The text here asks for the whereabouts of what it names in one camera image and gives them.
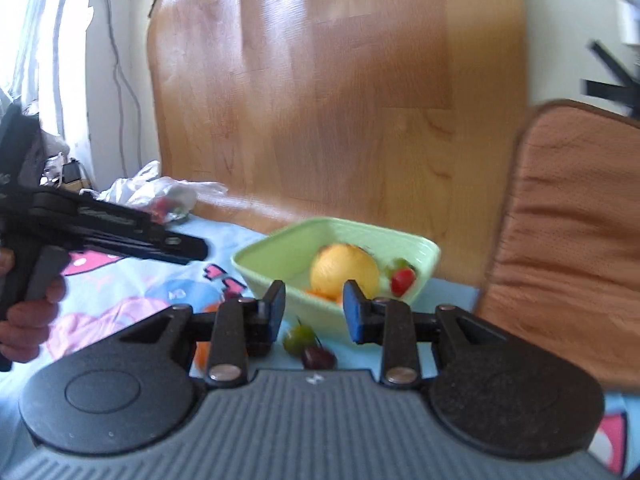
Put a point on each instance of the wooden board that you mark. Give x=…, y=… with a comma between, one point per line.
x=325, y=110

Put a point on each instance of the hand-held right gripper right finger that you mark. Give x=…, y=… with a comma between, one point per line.
x=354, y=315

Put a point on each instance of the dark red cherry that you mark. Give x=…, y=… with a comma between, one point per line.
x=317, y=358

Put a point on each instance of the person's left hand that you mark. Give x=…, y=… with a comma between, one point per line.
x=25, y=330

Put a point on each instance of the brown seat cushion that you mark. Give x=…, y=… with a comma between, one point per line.
x=565, y=240

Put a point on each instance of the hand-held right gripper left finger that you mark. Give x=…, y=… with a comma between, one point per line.
x=276, y=312

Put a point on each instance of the small yellow-green fruit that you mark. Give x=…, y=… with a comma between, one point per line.
x=301, y=339

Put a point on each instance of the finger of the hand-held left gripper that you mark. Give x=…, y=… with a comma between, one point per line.
x=150, y=251
x=182, y=241

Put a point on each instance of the white curtain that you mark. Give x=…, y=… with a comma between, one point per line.
x=50, y=35

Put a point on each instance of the black tape cross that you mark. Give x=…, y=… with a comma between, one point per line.
x=607, y=89

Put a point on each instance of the red strawberry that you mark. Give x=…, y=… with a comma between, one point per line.
x=402, y=282

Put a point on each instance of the cartoon pig printed tablecloth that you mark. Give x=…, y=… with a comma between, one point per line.
x=165, y=285

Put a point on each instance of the small dark box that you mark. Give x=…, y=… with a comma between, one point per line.
x=75, y=172

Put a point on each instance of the clear plastic bag with produce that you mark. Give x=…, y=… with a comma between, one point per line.
x=150, y=190

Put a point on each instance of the orange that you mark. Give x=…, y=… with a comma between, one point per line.
x=345, y=270

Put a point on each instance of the light green plastic basin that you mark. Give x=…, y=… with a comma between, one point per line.
x=280, y=260

